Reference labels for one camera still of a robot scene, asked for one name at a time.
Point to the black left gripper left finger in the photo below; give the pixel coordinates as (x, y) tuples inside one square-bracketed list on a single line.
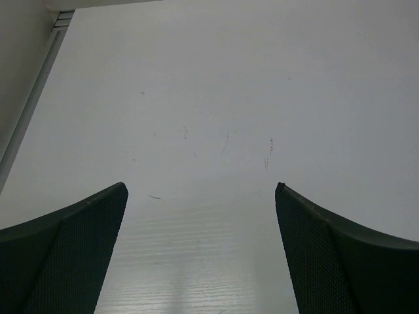
[(57, 263)]

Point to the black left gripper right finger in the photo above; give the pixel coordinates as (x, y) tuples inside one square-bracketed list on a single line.
[(339, 266)]

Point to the aluminium table edge rail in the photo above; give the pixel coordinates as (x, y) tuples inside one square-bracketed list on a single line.
[(58, 33)]

